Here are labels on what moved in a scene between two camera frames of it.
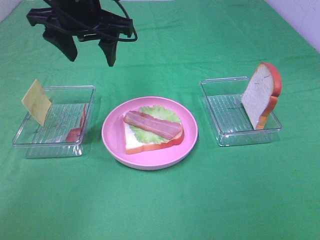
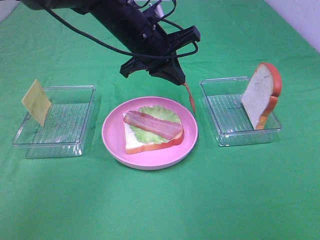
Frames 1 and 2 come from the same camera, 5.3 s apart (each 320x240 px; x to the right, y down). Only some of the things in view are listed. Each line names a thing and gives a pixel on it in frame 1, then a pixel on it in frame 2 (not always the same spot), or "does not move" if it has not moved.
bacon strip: (74, 134) → (191, 97)
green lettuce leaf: (147, 136) does not move
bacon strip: (168, 129) does not move
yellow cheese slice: (35, 100) does not move
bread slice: (133, 145) does not move
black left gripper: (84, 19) → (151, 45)
